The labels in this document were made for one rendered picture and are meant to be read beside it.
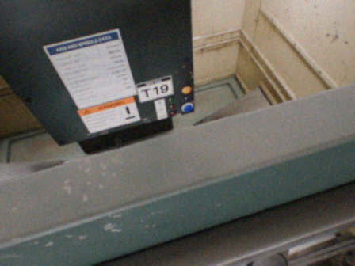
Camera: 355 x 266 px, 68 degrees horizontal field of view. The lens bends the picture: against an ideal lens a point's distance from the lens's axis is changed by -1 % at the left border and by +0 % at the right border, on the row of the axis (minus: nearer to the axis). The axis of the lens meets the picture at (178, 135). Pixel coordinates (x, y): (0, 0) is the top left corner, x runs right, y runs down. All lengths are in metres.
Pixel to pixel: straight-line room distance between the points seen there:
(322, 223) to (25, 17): 0.57
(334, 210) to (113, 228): 0.17
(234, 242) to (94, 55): 0.53
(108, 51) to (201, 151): 0.52
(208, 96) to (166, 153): 2.13
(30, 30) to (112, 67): 0.18
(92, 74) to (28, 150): 1.74
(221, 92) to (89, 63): 1.76
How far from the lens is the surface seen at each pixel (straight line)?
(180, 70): 0.72
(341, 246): 1.64
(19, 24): 0.62
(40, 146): 2.34
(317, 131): 0.17
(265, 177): 0.17
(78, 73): 0.68
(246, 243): 0.22
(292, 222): 0.24
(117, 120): 0.81
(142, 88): 0.73
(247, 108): 1.94
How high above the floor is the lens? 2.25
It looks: 55 degrees down
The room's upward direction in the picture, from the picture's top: 7 degrees counter-clockwise
